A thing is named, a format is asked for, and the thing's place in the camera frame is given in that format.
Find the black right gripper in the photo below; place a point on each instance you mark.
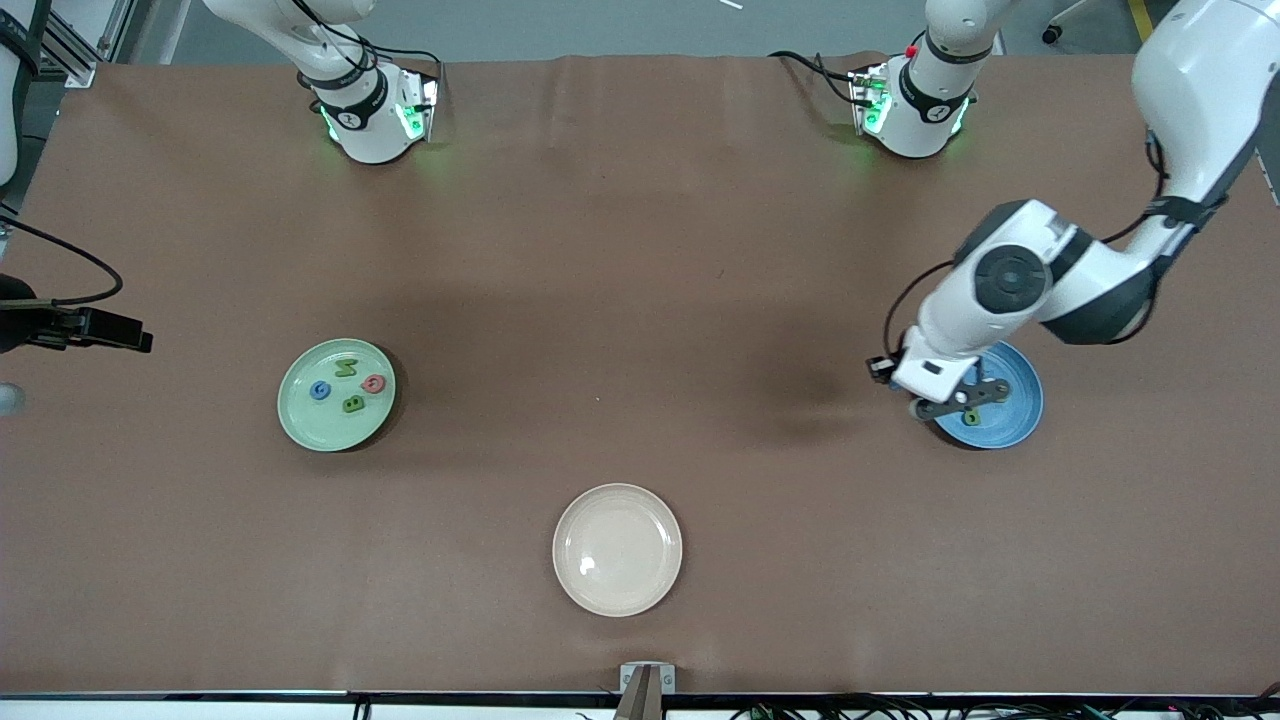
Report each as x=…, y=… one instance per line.
x=20, y=322

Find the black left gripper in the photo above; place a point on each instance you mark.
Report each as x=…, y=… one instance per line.
x=882, y=372

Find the green letter N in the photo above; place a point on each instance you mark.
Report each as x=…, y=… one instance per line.
x=346, y=368

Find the red foam letter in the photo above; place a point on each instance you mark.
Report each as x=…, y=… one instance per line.
x=374, y=383

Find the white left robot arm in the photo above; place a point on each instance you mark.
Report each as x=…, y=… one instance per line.
x=1200, y=90

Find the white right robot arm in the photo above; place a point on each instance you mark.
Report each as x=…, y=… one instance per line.
x=360, y=130

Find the blue plate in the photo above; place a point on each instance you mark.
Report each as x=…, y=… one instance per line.
x=1015, y=420

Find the green plate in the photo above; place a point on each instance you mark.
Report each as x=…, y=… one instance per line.
x=320, y=425

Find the brown table mat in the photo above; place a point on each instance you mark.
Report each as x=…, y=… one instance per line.
x=200, y=550

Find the grey base connector plate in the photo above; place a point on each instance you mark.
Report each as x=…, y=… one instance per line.
x=862, y=95
x=428, y=100

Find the cream plate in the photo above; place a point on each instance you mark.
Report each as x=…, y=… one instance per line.
x=617, y=550

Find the office chair castor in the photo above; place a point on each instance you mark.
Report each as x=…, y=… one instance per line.
x=1051, y=35

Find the aluminium frame profile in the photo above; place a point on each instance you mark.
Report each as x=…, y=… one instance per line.
x=78, y=68

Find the grey metal bracket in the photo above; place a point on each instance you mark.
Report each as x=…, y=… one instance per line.
x=628, y=675

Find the tan camera post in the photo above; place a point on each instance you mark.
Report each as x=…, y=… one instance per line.
x=640, y=705

